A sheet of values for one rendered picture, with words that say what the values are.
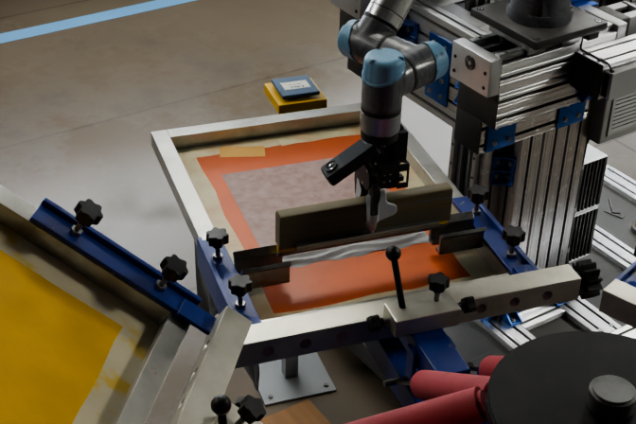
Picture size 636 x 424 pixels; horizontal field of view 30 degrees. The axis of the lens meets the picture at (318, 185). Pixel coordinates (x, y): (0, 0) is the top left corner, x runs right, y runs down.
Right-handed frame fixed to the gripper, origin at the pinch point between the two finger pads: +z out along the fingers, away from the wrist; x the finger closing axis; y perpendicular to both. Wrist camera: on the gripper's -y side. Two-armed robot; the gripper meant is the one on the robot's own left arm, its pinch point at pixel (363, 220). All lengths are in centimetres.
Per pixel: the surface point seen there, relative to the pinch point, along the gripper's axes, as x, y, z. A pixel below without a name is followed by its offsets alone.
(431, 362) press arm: -39.3, -2.8, 2.9
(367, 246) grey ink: 6.5, 3.8, 11.2
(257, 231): 19.0, -16.0, 11.6
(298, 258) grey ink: 6.5, -11.1, 11.1
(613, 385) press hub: -83, 0, -28
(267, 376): 79, 5, 107
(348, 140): 50, 16, 12
